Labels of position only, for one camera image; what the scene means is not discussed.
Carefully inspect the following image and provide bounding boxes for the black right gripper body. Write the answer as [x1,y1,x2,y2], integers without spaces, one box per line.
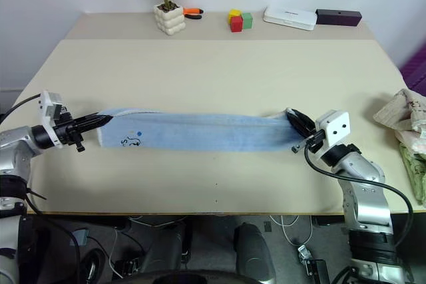
[291,124,326,154]

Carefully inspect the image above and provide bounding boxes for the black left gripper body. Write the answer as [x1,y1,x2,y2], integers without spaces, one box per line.
[53,106,88,154]

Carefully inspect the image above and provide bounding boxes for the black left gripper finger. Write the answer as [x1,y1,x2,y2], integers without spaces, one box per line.
[73,112,114,126]
[81,118,111,134]

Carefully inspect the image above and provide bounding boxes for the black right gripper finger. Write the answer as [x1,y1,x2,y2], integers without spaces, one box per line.
[286,112,310,139]
[292,108,317,132]

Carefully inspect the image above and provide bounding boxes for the light blue towel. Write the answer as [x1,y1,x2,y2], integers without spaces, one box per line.
[96,107,306,153]

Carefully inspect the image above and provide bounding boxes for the beige crumpled cloth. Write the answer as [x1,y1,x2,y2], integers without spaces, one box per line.
[373,88,426,135]

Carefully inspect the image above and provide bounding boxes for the pale pink cloth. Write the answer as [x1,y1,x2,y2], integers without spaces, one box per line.
[394,127,426,156]

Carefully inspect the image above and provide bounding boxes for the green patterned cloth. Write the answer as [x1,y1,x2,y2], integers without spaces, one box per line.
[399,142,426,204]

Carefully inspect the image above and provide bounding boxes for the flat white box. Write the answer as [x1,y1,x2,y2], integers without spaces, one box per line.
[263,6,318,31]

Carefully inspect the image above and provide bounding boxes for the long dark box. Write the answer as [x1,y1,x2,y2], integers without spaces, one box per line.
[315,9,363,27]

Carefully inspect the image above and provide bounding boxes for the green plant in white pot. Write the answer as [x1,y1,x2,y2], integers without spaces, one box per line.
[132,0,186,37]

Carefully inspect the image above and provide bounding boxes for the dark rounded shape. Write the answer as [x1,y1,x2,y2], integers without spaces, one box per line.
[232,222,276,281]
[146,220,194,272]

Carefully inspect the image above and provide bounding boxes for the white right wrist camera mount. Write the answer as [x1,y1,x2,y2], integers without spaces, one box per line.
[314,109,351,159]

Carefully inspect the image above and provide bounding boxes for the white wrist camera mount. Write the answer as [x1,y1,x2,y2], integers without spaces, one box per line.
[314,109,351,159]
[39,90,71,150]

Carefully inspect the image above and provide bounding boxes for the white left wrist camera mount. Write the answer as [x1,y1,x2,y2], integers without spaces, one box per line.
[39,90,71,150]

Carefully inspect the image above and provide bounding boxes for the thin white cable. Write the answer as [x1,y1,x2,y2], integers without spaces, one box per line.
[268,213,316,249]

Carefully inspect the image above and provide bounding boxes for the orange handled pliers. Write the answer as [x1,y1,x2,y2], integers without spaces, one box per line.
[182,7,204,20]

